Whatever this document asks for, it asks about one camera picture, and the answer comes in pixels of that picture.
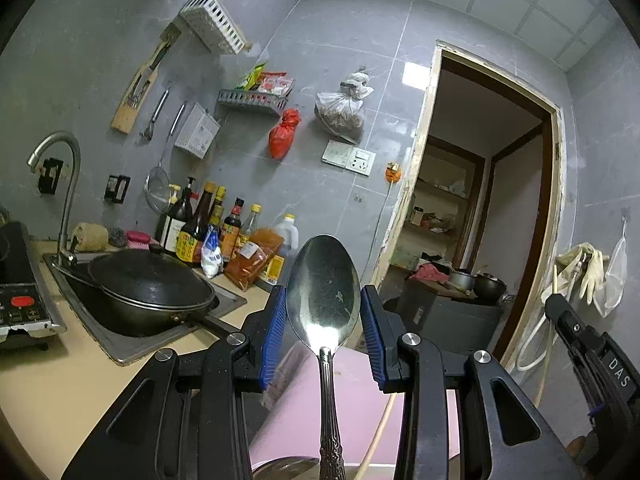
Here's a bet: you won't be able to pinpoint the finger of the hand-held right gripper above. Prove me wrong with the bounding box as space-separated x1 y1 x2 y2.
544 292 608 366

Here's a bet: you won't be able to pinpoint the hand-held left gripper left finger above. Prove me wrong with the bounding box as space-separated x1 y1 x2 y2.
60 285 288 480

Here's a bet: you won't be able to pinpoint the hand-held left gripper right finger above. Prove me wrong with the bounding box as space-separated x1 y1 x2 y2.
360 284 583 480

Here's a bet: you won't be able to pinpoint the steel spoon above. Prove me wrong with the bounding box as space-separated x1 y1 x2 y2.
285 234 362 480

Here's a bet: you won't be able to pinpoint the beige rubber gloves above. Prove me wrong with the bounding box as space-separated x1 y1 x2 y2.
557 242 608 303

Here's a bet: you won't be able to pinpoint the orange spice packet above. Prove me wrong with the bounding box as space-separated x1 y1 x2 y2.
224 227 286 291

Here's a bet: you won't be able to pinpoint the grey cabinet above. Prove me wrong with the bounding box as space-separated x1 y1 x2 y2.
382 280 503 356

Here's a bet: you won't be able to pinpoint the black pot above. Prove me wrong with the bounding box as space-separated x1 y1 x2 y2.
472 272 507 306

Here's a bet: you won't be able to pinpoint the wooden chopstick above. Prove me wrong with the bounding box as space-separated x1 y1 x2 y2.
357 392 398 480

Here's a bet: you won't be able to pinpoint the white blue bag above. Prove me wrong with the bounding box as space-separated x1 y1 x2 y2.
201 225 223 279

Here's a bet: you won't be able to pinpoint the white oil jug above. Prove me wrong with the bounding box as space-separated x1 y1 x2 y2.
260 213 301 286

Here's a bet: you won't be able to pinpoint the steel pot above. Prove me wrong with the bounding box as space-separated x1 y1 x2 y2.
447 269 476 292

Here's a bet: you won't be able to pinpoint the yellow cap clear bottle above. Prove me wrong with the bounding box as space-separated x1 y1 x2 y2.
239 203 263 251

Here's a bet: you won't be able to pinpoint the red cap sauce bottle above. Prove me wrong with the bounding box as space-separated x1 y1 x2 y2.
220 197 246 263

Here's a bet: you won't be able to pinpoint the amber bottle yellow label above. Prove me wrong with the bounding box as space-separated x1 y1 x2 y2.
176 182 217 267

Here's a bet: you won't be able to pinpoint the black wok with lid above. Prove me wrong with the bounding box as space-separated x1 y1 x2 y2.
57 246 241 339

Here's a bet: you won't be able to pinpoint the dark sauce bottle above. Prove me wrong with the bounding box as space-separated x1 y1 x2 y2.
207 186 227 241

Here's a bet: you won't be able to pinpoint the dark pump bottle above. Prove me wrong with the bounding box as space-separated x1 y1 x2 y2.
156 176 197 256

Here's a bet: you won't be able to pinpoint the steel sink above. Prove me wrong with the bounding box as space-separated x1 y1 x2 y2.
42 252 248 366

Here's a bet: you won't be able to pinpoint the wooden shelf unit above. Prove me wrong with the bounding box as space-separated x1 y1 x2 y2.
400 135 486 271

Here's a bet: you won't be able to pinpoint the hanging mesh strainer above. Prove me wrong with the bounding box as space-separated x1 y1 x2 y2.
145 101 188 211

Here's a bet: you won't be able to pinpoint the red plastic bag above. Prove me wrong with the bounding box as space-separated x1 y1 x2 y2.
268 108 302 159

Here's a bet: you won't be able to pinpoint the beige loofah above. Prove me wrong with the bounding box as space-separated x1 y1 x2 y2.
71 222 110 252

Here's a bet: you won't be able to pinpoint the white hanging basket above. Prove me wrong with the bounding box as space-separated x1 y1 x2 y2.
174 102 221 159

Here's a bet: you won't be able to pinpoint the clear plastic bag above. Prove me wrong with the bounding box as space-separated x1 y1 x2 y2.
315 71 375 143

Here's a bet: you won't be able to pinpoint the steel faucet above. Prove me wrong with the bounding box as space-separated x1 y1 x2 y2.
27 131 82 266

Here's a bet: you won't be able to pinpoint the red packet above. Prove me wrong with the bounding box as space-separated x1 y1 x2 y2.
260 72 294 97

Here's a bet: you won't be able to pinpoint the induction cooker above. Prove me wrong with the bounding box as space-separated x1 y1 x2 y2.
0 220 68 351

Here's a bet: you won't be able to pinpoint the hanging steel peeler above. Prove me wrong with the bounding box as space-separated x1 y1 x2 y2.
141 87 172 141

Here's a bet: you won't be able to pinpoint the yellow green packet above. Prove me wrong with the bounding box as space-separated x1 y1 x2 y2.
237 62 268 91

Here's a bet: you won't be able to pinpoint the wooden knife holder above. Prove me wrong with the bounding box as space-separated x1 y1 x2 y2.
111 25 182 134

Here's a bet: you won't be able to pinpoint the kitchen knife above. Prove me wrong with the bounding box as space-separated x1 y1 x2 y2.
147 25 182 73

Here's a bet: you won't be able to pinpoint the white hose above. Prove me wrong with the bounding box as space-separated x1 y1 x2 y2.
515 255 566 406

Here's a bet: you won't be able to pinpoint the wooden door frame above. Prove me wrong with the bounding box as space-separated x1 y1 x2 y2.
370 40 566 376

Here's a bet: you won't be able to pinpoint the white wall socket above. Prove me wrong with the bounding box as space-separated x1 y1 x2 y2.
347 146 377 176

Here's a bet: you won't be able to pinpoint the white wall switch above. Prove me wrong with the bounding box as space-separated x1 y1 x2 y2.
321 140 353 166

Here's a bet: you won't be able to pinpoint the black wall outlet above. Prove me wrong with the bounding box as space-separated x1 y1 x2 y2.
39 157 64 196
105 174 131 205

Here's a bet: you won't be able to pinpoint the grey wall shelf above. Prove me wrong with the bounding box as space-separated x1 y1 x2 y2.
216 89 291 118

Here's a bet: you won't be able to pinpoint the white wall basket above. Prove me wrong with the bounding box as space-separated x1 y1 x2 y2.
179 0 248 56

